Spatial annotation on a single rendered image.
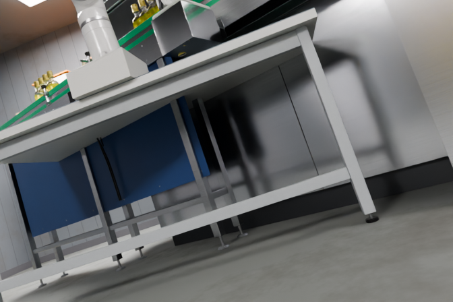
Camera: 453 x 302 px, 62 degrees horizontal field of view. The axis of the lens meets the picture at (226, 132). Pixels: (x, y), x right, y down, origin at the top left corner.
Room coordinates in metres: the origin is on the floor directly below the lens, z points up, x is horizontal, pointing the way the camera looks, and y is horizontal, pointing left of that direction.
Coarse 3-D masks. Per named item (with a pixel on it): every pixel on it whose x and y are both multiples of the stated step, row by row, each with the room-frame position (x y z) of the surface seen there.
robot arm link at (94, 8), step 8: (72, 0) 1.46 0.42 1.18; (88, 0) 1.46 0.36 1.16; (96, 0) 1.50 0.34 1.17; (80, 8) 1.49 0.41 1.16; (88, 8) 1.41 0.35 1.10; (96, 8) 1.42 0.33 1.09; (104, 8) 1.49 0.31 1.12; (80, 16) 1.41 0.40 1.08; (88, 16) 1.40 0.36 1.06; (96, 16) 1.41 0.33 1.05; (104, 16) 1.43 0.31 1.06; (80, 24) 1.42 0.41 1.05
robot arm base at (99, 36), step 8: (88, 24) 1.40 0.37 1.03; (96, 24) 1.40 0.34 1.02; (104, 24) 1.42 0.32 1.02; (88, 32) 1.40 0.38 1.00; (96, 32) 1.40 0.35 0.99; (104, 32) 1.41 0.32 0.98; (112, 32) 1.44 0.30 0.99; (88, 40) 1.41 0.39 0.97; (96, 40) 1.40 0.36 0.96; (104, 40) 1.40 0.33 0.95; (112, 40) 1.42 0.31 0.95; (88, 48) 1.43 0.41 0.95; (96, 48) 1.40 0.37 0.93; (104, 48) 1.40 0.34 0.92; (112, 48) 1.41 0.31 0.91; (96, 56) 1.40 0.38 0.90
